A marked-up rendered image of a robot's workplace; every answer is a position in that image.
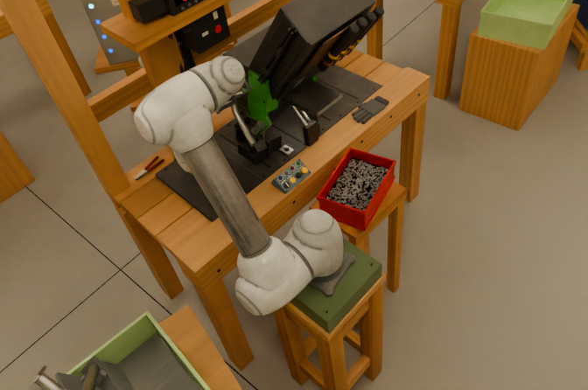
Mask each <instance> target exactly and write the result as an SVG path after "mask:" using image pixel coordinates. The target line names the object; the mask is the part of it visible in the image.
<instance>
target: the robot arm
mask: <svg viewBox="0 0 588 390"><path fill-rule="evenodd" d="M244 81H245V71H244V69H243V66H242V64H241V63H240V62H239V61H238V59H235V58H233V57H229V56H220V57H218V58H216V59H213V60H212V61H208V62H206V63H203V64H200V65H198V66H195V67H193V68H191V69H189V70H187V71H185V72H183V73H181V74H178V75H176V76H174V77H172V78H170V79H169V80H167V81H166V82H164V83H163V84H161V85H160V86H158V87H156V88H155V89H153V90H152V91H151V92H149V93H148V94H147V95H146V96H145V97H144V98H143V100H142V101H141V102H140V103H139V105H138V106H137V108H136V112H135V114H134V122H135V124H136V127H137V129H138V131H139V133H140V134H141V136H142V137H143V138H144V139H145V140H146V141H147V142H149V143H152V144H155V145H165V144H166V145H167V146H169V147H170V148H171V149H172V152H173V154H174V156H175V157H176V159H177V161H178V164H179V165H180V166H181V168H182V169H183V170H184V171H186V172H189V173H192V174H193V175H194V177H195V179H196V180H197V182H198V184H199V186H200V188H201V189H202V191H203V192H204V193H205V195H206V197H207V198H208V200H209V202H210V203H211V205H212V207H213V208H214V210H215V211H216V213H217V215H218V216H219V218H220V220H221V222H222V224H223V226H224V227H225V228H226V230H227V232H228V234H229V235H230V237H231V239H232V240H233V242H234V244H235V245H236V247H237V248H238V250H239V255H238V258H237V267H238V270H239V275H240V277H239V278H238V279H237V280H236V283H235V294H236V297H237V299H238V301H239V302H240V303H241V304H242V305H243V307H244V308H245V309H246V310H248V311H249V312H250V313H251V314H253V315H254V316H265V315H268V314H270V313H272V312H274V311H276V310H279V309H281V308H282V307H283V306H284V305H285V304H287V303H288V302H289V301H291V300H292V299H293V298H294V297H295V296H296V295H298V294H299V293H300V292H301V291H302V290H303V289H304V288H305V286H306V285H307V284H308V285H310V286H312V287H313V288H315V289H317V290H319V291H321V292H322V293H323V294H324V295H325V296H327V297H331V296H333V293H334V290H335V288H336V287H337V285H338V284H339V282H340V280H341V279H342V277H343V276H344V274H345V273H346V272H347V270H348V269H349V268H350V266H351V265H353V264H354V263H355V256H354V255H353V254H347V253H345V252H344V245H343V237H342V232H341V229H340V226H339V224H338V222H337V221H336V219H334V218H333V217H332V216H331V215H330V214H329V213H327V212H325V211H322V210H319V209H311V210H308V211H306V212H303V213H302V214H301V215H300V216H299V217H298V218H297V219H296V220H295V222H294V224H293V227H292V229H291V230H290V231H289V232H288V234H287V235H286V237H285V238H284V239H283V241H282V242H281V241H280V240H279V239H278V238H276V237H273V236H269V235H268V234H267V232H266V230H265V228H264V226H263V224H262V222H261V221H260V219H259V218H258V216H257V214H256V211H255V210H254V208H253V206H252V205H251V203H250V201H249V199H248V197H247V195H246V193H245V192H244V190H243V189H242V186H241V185H240V183H239V181H238V179H237V177H236V176H235V174H234V172H233V170H232V169H231V167H230V165H229V163H228V161H227V159H226V158H225V156H224V154H223V153H222V151H221V148H220V146H219V145H218V143H217V142H216V140H215V138H214V136H213V134H214V126H213V120H212V115H211V114H212V113H213V112H214V111H217V114H219V113H220V112H221V111H222V110H223V109H225V108H228V107H230V106H232V105H234V104H235V103H236V102H237V100H236V99H238V98H240V97H242V94H243V93H242V92H238V91H240V90H241V88H242V86H243V83H244ZM237 92H238V93H237ZM227 101H231V102H229V103H228V104H226V105H224V106H222V105H223V104H224V103H226V102H227ZM221 106H222V107H221Z"/></svg>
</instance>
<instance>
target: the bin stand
mask: <svg viewBox="0 0 588 390"><path fill-rule="evenodd" d="M406 195H407V188H405V187H403V186H401V185H399V184H398V183H396V182H393V184H392V185H391V186H390V188H389V190H388V192H387V194H386V196H385V198H384V199H383V201H382V202H381V205H380V206H379V208H378V210H377V212H376V213H375V215H374V217H373V218H372V220H371V222H370V224H369V226H368V227H367V230H366V231H362V230H360V229H357V228H355V227H352V226H348V225H346V224H343V223H340V222H338V221H337V222H338V224H339V227H340V229H341V232H342V233H344V234H345V235H347V236H348V237H349V238H348V239H347V241H349V242H350V243H352V244H353V245H355V246H356V247H357V248H359V249H360V250H362V251H363V252H365V253H366V254H368V255H369V234H370V233H371V232H372V231H373V230H374V229H375V228H376V227H377V226H378V225H379V224H380V223H381V222H382V221H383V220H384V219H385V218H386V217H387V216H388V261H387V289H388V290H390V291H391V292H392V293H395V292H396V291H397V289H398V288H399V281H400V267H401V252H402V237H403V210H404V200H405V199H406ZM311 209H319V201H318V200H316V201H315V202H313V203H312V204H311V205H310V206H309V210H311Z"/></svg>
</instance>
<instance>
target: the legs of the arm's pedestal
mask: <svg viewBox="0 0 588 390"><path fill-rule="evenodd" d="M273 316H274V318H275V321H276V327H277V330H278V333H279V336H280V339H281V342H282V345H283V350H284V354H285V357H286V359H287V363H288V366H289V368H290V374H291V377H292V378H293V379H294V380H295V381H296V382H297V383H298V384H299V385H300V386H301V387H302V386H303V385H304V383H305V382H306V381H307V380H308V379H311V380H312V381H313V382H314V383H315V384H316V385H318V386H319V387H320V388H321V389H322V390H350V389H351V388H352V387H353V385H354V384H355V383H356V382H357V380H358V379H359V378H360V377H361V375H362V374H363V373H364V374H365V375H366V376H367V377H368V378H370V379H371V380H372V381H374V380H375V379H376V378H377V376H378V375H379V374H380V373H381V371H382V321H383V284H382V285H381V286H380V287H379V288H378V289H377V290H376V291H375V292H374V294H373V295H371V297H369V299H368V300H367V301H366V302H365V303H364V304H363V305H362V306H361V308H360V309H359V310H358V311H357V312H356V313H355V314H354V316H353V317H352V318H351V319H350V320H349V321H348V322H347V323H346V325H345V326H344V327H343V328H342V329H341V330H340V331H339V333H338V334H337V335H336V336H335V337H334V338H333V339H332V341H331V342H330V343H327V342H326V341H325V340H324V339H323V338H322V337H321V336H320V335H318V334H317V333H316V332H315V331H313V330H312V329H311V328H310V327H308V326H307V325H306V324H305V323H303V322H302V321H301V320H300V319H298V318H297V317H296V316H295V315H293V314H292V313H291V312H290V311H288V310H287V309H286V308H285V307H282V308H281V309H279V310H276V311H274V312H273ZM359 320H360V335H358V334H357V333H356V332H354V331H353V330H352V328H353V327H354V326H355V325H356V324H357V322H358V321H359ZM300 327H301V328H302V329H303V330H304V331H306V332H307V333H308V334H309V335H310V336H309V337H308V338H307V339H306V340H305V341H304V340H303V336H302V332H301V328H300ZM343 339H344V340H345V341H347V342H348V343H349V344H350V345H351V346H352V347H353V348H355V349H356V350H357V351H358V352H360V354H361V356H360V357H359V358H358V360H357V361H356V362H355V363H354V364H353V366H352V367H351V368H350V369H349V370H348V372H346V363H345V354H344V346H343ZM317 347H318V356H319V361H320V366H321V371H322V372H321V371H320V370H319V369H318V368H317V367H316V366H314V365H313V364H312V363H311V362H310V361H309V360H308V357H309V355H310V354H311V353H312V352H313V351H314V350H315V349H316V348H317Z"/></svg>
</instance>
